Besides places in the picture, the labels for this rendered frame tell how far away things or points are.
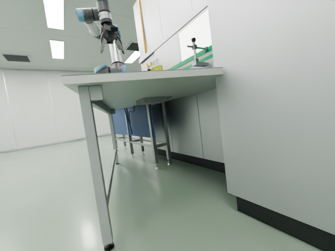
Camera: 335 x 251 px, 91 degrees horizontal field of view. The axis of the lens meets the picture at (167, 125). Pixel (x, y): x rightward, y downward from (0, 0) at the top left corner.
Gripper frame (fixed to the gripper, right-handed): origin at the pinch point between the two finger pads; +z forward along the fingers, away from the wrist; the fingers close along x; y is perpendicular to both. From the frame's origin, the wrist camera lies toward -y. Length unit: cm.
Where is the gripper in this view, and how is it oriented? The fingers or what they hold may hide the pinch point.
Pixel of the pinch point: (113, 53)
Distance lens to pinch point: 119.9
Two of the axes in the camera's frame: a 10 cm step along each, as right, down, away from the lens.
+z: 1.5, 9.8, 1.6
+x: -7.9, 2.1, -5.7
